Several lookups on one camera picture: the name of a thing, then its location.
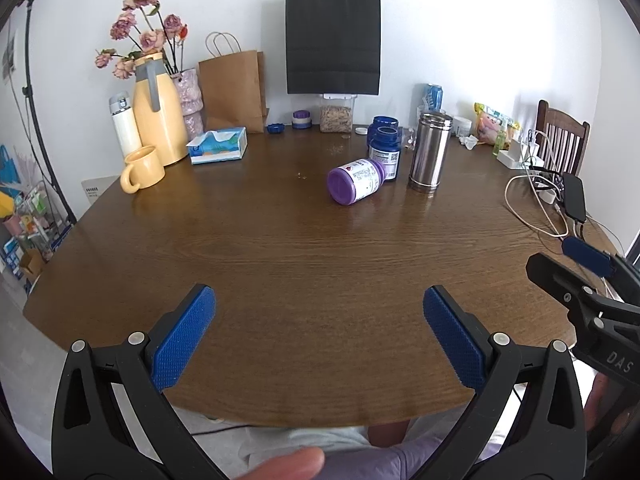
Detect purple supplement bottle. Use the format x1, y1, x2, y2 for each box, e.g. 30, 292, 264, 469
326, 158, 385, 206

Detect person's right hand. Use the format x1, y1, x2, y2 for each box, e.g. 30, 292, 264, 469
584, 373, 632, 434

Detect person's hand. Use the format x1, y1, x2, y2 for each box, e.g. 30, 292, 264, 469
238, 448, 326, 480

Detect black power bank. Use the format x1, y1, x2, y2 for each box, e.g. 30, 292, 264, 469
562, 172, 587, 223

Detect wooden chair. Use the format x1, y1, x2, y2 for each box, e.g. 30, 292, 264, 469
536, 100, 590, 176

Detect white charger box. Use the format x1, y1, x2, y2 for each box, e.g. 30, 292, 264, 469
497, 140, 544, 170

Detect colourful snack bags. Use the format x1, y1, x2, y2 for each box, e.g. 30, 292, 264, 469
473, 103, 521, 145

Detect cluttered shelf rack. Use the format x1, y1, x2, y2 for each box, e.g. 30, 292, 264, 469
1, 180, 72, 295

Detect stainless steel tumbler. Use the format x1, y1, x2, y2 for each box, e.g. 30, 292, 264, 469
409, 112, 452, 193

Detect blue wrapped bottle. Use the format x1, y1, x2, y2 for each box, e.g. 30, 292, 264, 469
418, 84, 444, 114

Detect blue-capped supplement bottle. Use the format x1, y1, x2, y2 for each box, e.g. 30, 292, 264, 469
368, 133, 401, 181

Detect dark blue open jar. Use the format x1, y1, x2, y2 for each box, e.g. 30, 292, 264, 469
367, 116, 400, 148

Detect yellow mug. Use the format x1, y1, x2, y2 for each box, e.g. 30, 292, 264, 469
119, 145, 165, 194

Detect clear jar of oats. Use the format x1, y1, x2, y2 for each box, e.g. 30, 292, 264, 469
319, 93, 357, 133

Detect blue tissue box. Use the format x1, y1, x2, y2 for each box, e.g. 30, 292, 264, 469
186, 127, 247, 165

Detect small purple white jar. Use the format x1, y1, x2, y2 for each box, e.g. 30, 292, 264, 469
292, 110, 312, 130

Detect white insulated bottle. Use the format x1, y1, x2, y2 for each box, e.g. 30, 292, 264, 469
108, 92, 142, 156

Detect yellow thermos jug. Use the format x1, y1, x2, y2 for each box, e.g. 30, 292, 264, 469
132, 52, 188, 166

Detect blue bottle cap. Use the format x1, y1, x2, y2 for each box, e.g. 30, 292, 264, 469
266, 122, 285, 134

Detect black paper bag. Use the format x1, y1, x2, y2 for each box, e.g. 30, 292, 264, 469
285, 0, 381, 96

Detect brown paper bag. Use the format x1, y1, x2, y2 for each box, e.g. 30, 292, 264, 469
198, 32, 269, 133

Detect dried pink flowers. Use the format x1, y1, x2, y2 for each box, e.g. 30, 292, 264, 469
94, 0, 189, 80

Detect black light stand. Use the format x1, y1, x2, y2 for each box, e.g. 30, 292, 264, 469
19, 0, 79, 226

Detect white cable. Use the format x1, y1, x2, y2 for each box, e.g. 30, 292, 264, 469
503, 129, 572, 240

